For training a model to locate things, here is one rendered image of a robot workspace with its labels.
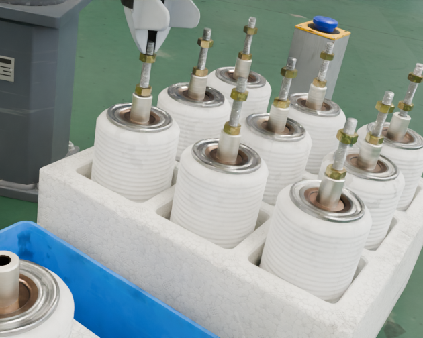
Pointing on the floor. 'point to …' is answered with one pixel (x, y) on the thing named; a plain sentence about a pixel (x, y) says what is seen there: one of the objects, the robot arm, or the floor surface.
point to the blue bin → (96, 288)
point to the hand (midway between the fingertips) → (145, 37)
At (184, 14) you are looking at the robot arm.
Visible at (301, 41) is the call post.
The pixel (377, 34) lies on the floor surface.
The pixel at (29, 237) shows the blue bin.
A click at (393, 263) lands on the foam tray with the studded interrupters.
